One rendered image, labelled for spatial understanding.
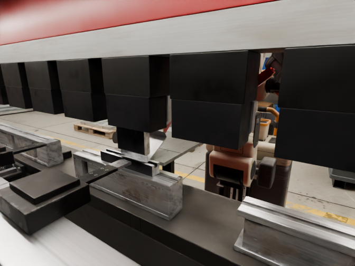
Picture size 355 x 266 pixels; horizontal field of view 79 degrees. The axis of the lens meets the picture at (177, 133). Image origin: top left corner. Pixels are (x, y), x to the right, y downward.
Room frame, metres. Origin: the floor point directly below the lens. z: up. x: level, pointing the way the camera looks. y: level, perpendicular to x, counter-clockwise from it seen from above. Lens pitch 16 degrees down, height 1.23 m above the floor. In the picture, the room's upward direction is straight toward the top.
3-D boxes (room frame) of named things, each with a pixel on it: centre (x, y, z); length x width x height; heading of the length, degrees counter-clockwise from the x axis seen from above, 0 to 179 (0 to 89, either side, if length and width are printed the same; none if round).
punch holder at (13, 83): (0.87, 0.60, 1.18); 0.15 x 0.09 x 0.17; 57
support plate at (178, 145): (0.68, 0.04, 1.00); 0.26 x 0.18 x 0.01; 147
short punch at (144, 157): (0.55, 0.12, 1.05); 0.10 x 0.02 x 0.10; 57
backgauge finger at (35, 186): (0.42, 0.20, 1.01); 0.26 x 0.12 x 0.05; 147
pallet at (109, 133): (4.58, 1.54, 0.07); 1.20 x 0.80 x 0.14; 56
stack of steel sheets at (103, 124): (4.58, 1.54, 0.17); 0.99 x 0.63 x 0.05; 56
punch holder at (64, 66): (0.65, 0.26, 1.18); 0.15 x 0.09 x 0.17; 57
